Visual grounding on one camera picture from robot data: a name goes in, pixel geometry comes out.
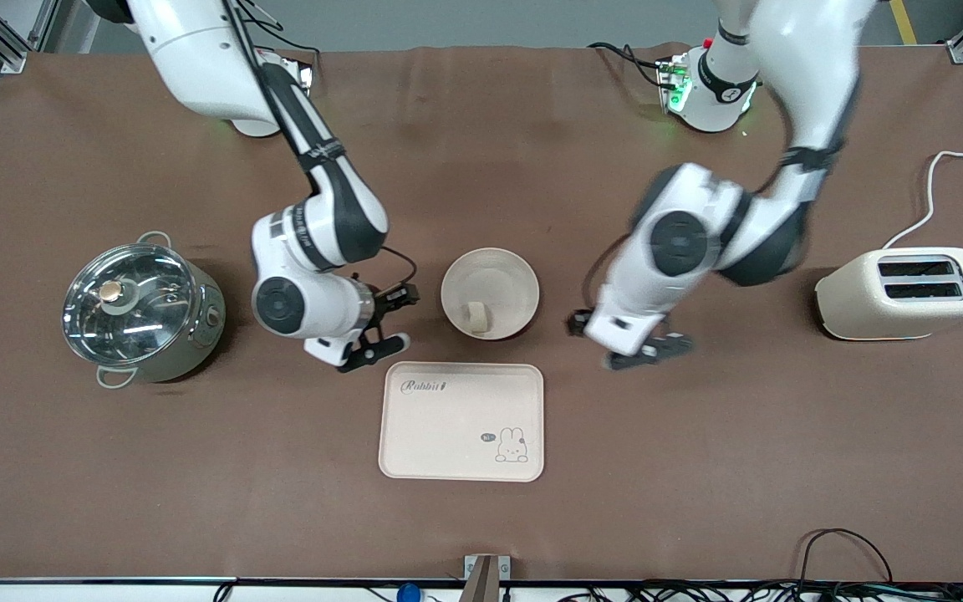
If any black looped cable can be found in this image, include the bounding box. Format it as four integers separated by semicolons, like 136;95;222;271
797;528;894;586

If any stainless steel cooking pot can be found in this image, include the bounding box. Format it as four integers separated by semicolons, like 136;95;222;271
62;232;227;390

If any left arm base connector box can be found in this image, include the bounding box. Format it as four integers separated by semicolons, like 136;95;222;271
656;55;693;115

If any cream rabbit print tray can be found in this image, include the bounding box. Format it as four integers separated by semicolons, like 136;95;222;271
379;361;545;482

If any black base cable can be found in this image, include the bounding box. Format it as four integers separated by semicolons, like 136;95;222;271
588;41;668;89
239;0;321;61

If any black right base cable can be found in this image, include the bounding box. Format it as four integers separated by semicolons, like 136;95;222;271
239;0;321;61

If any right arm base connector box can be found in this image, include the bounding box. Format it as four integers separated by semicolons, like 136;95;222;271
279;57;315;91

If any metal table edge bracket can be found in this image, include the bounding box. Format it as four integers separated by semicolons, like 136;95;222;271
463;554;512;602

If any black left base cable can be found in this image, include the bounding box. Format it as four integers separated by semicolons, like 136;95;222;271
588;41;668;89

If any white toaster power cable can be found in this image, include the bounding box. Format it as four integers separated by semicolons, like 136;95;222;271
882;148;963;250

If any glass pot lid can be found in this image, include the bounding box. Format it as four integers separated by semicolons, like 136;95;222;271
62;244;199;365

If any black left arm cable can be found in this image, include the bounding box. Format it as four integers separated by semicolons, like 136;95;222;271
580;238;629;312

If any cream two-slot toaster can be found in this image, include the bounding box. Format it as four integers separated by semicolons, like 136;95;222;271
815;247;963;341

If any beige round bowl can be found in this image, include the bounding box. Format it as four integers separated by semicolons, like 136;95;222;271
441;247;540;340

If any black cable bundle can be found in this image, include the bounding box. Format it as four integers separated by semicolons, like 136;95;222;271
555;580;963;602

